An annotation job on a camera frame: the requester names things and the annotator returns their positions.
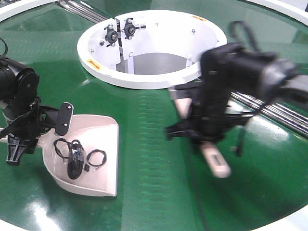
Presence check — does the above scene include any left black bearing mount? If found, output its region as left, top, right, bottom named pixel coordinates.
left=104, top=24, right=118, bottom=47

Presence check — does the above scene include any steel rollers gap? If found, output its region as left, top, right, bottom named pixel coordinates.
left=56, top=0, right=108, bottom=24
left=231, top=92, right=308, bottom=139

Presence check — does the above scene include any steel rollers right gap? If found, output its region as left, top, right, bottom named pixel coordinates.
left=231, top=92, right=308, bottom=139

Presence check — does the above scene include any pink hand brush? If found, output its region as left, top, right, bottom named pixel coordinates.
left=168, top=86, right=231, bottom=178

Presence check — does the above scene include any black bearing mount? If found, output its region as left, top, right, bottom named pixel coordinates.
left=121, top=18, right=146, bottom=40
left=104, top=24, right=118, bottom=47

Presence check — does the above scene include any white inner conveyor ring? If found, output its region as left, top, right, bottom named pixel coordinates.
left=77, top=10, right=227, bottom=90

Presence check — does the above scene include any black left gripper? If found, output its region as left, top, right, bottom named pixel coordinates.
left=0, top=96, right=73, bottom=166

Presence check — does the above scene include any steel rollers far gap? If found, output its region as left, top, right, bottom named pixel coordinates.
left=56, top=0, right=108, bottom=24

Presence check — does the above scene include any right black bearing mount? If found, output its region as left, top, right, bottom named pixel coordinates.
left=121, top=18, right=146, bottom=40

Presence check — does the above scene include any black hanging robot cable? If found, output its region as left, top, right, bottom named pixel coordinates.
left=227, top=20, right=284, bottom=157

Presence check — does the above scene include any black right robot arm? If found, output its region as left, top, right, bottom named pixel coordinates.
left=166, top=43, right=308, bottom=142

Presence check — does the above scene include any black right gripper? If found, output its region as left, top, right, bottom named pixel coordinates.
left=165, top=81, right=250, bottom=142

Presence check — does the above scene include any pink plastic dustpan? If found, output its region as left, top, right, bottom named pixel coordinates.
left=38, top=114, right=119, bottom=196

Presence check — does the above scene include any thin black cable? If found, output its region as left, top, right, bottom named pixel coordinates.
left=53, top=138, right=107, bottom=172

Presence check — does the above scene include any green conveyor belt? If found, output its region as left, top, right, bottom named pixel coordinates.
left=0, top=3, right=308, bottom=231

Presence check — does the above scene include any thick black bagged usb cable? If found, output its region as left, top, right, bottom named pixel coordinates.
left=66, top=139, right=87, bottom=180

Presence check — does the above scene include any white outer conveyor rim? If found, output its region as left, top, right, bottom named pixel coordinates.
left=0, top=0, right=308, bottom=25

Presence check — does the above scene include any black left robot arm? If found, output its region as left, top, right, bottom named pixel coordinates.
left=0, top=45, right=73, bottom=166

